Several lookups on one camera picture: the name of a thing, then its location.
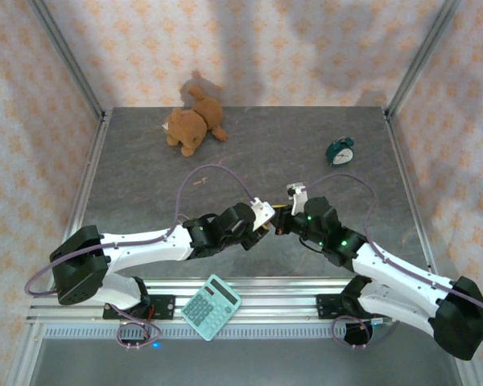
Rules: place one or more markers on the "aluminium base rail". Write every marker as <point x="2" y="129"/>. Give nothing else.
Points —
<point x="273" y="305"/>

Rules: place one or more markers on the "aluminium side frame rail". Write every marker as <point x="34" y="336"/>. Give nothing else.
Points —
<point x="92" y="169"/>
<point x="406" y="181"/>

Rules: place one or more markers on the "teal calculator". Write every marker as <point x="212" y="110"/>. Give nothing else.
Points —
<point x="209" y="307"/>

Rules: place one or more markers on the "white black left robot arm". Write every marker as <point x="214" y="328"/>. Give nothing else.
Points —
<point x="145" y="247"/>

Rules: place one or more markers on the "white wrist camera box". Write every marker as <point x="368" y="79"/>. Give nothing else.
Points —
<point x="262" y="211"/>
<point x="298" y="197"/>

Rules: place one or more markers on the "dark green alarm clock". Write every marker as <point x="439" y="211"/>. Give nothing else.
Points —
<point x="340" y="154"/>

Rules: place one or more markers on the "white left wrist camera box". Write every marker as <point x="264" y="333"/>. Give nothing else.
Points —
<point x="262" y="211"/>

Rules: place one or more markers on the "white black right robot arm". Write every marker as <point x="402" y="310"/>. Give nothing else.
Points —
<point x="394" y="269"/>

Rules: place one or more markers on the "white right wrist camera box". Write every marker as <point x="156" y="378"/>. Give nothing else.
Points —
<point x="298" y="197"/>

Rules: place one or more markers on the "aluminium frame post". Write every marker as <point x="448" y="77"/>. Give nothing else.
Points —
<point x="70" y="64"/>
<point x="418" y="60"/>

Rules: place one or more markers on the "small brown metal object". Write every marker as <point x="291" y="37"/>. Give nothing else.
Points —
<point x="201" y="181"/>

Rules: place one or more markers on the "tan plush toy animal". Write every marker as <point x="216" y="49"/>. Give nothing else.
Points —
<point x="189" y="126"/>

